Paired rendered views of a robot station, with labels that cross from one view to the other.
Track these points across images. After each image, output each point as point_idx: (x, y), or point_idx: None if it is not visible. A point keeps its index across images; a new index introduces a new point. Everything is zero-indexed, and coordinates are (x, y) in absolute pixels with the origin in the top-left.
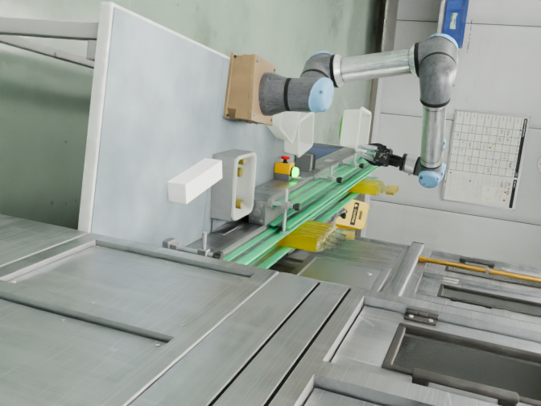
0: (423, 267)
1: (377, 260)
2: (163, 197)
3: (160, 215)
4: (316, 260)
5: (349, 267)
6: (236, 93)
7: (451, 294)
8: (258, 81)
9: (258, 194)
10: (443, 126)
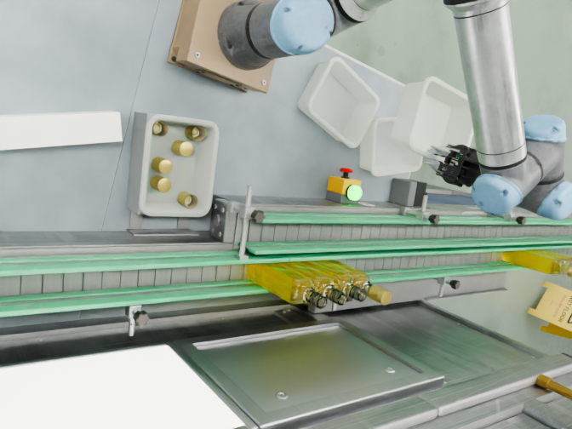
0: (534, 396)
1: (458, 361)
2: None
3: None
4: (332, 328)
5: (371, 351)
6: (184, 23)
7: None
8: (220, 8)
9: (242, 199)
10: (506, 62)
